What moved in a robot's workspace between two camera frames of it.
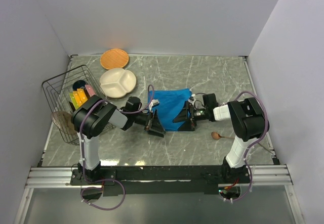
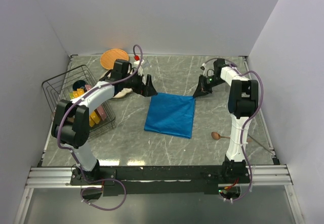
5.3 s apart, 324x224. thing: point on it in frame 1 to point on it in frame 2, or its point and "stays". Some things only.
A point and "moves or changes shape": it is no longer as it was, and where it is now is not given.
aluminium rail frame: x=46 y=177 stays
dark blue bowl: x=78 y=84 stays
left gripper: x=156 y=124 to x=148 y=89
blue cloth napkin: x=169 y=102 moves or changes shape
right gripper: x=184 y=116 to x=201 y=89
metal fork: x=265 y=148 stays
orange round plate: x=113 y=58 stays
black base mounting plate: x=193 y=179 stays
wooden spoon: x=216 y=136 stays
